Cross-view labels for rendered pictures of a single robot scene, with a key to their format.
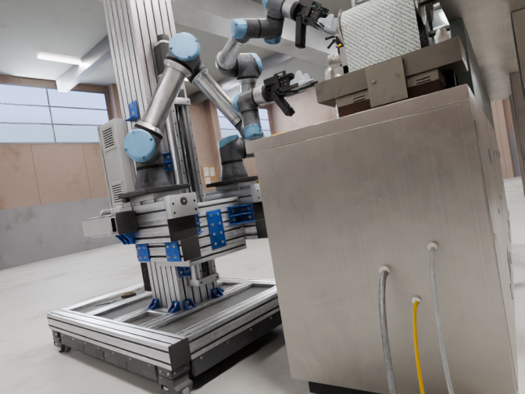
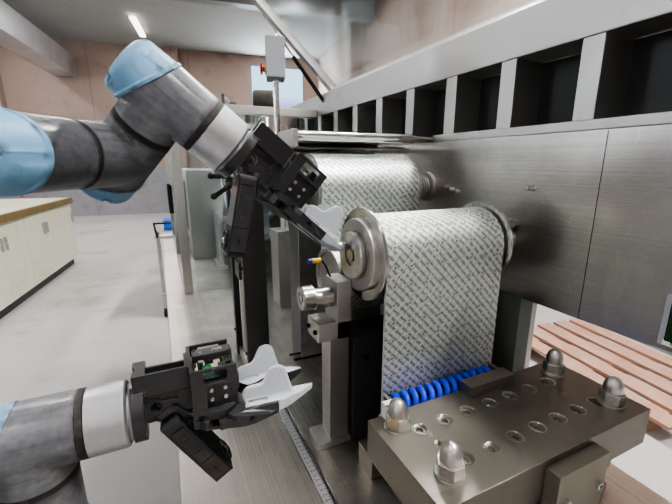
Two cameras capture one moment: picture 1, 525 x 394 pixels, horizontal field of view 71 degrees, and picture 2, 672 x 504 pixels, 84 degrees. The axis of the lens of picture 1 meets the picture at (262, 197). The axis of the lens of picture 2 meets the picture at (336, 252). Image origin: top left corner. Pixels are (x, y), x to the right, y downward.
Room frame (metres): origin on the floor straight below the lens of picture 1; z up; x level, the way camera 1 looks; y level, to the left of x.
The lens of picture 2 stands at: (1.08, 0.12, 1.39)
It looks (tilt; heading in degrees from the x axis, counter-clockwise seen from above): 13 degrees down; 301
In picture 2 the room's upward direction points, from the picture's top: straight up
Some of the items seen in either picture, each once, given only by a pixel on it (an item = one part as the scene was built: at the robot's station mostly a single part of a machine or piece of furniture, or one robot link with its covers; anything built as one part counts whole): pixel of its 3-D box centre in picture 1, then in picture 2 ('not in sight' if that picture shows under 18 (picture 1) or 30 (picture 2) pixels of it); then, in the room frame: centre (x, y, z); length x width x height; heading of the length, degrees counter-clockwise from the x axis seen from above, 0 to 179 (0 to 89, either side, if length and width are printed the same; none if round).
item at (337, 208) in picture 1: (437, 216); not in sight; (2.08, -0.96, 0.43); 2.52 x 0.64 x 0.86; 146
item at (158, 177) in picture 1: (151, 177); not in sight; (1.59, 0.46, 0.87); 0.15 x 0.15 x 0.10
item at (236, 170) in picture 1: (233, 170); not in sight; (1.96, 0.13, 0.87); 0.15 x 0.15 x 0.10
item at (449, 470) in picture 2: (329, 74); (450, 458); (1.15, -0.27, 1.05); 0.04 x 0.04 x 0.04
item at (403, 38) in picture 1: (383, 60); (442, 347); (1.21, -0.46, 1.09); 0.23 x 0.01 x 0.18; 56
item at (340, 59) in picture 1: (346, 90); (328, 362); (1.39, -0.38, 1.05); 0.06 x 0.05 x 0.31; 56
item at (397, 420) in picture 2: not in sight; (397, 413); (1.23, -0.31, 1.05); 0.04 x 0.04 x 0.04
